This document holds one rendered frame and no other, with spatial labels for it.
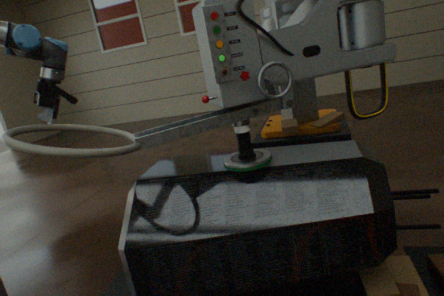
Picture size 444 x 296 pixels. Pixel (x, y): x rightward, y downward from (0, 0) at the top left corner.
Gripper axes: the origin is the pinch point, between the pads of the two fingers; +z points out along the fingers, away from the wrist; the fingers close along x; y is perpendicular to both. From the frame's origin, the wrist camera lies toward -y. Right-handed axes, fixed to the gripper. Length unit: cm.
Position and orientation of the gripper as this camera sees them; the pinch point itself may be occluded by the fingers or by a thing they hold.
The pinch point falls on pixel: (51, 125)
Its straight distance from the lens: 159.9
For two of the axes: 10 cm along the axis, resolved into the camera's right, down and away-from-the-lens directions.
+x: 6.9, 2.3, -6.8
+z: -2.0, 9.7, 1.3
